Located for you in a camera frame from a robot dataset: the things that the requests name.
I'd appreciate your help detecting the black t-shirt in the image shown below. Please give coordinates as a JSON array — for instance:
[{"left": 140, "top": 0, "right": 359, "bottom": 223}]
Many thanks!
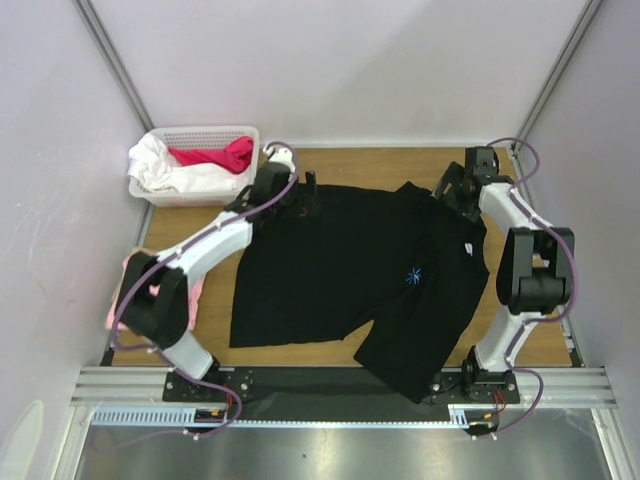
[{"left": 229, "top": 183, "right": 489, "bottom": 403}]

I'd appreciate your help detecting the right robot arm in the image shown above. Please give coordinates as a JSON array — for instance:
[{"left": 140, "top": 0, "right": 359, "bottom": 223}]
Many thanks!
[{"left": 433, "top": 146, "right": 576, "bottom": 403}]

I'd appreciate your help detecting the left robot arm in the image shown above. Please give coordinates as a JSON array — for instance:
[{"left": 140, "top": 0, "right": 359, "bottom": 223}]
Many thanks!
[{"left": 111, "top": 163, "right": 299, "bottom": 400}]

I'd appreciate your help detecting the magenta t-shirt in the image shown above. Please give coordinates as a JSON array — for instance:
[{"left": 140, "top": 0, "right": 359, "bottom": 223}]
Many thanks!
[{"left": 168, "top": 136, "right": 254, "bottom": 175}]

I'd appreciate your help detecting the white plastic laundry basket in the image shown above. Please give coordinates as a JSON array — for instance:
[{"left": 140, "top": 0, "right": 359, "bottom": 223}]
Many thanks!
[{"left": 128, "top": 125, "right": 260, "bottom": 207}]

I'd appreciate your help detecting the white t-shirt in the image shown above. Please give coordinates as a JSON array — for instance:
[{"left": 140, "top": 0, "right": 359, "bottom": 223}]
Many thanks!
[{"left": 127, "top": 133, "right": 248, "bottom": 193}]

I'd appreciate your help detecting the folded pink t-shirt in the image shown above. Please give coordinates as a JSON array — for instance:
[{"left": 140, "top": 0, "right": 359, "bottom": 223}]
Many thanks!
[{"left": 104, "top": 253, "right": 205, "bottom": 331}]

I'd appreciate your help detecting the folded beige t-shirt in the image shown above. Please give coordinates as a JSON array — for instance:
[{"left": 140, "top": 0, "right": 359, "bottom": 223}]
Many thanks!
[{"left": 130, "top": 246, "right": 156, "bottom": 256}]

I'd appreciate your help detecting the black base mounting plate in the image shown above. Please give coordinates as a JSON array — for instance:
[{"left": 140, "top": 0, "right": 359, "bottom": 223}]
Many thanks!
[{"left": 164, "top": 364, "right": 521, "bottom": 425}]

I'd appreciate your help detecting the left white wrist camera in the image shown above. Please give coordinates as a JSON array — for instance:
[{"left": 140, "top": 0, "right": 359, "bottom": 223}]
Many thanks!
[{"left": 262, "top": 145, "right": 295, "bottom": 171}]

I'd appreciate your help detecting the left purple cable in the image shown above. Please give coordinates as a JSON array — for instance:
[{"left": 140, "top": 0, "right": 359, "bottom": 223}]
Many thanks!
[{"left": 94, "top": 142, "right": 301, "bottom": 454}]

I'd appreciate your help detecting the purple cable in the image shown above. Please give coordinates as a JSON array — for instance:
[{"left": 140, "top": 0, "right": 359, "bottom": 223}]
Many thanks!
[
  {"left": 469, "top": 137, "right": 581, "bottom": 441},
  {"left": 94, "top": 142, "right": 301, "bottom": 454}
]

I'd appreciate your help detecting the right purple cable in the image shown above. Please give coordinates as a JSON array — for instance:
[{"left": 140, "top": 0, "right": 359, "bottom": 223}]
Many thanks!
[{"left": 469, "top": 137, "right": 581, "bottom": 441}]

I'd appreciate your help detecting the aluminium frame rail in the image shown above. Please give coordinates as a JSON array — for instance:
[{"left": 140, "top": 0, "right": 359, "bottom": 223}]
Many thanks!
[{"left": 71, "top": 366, "right": 617, "bottom": 408}]

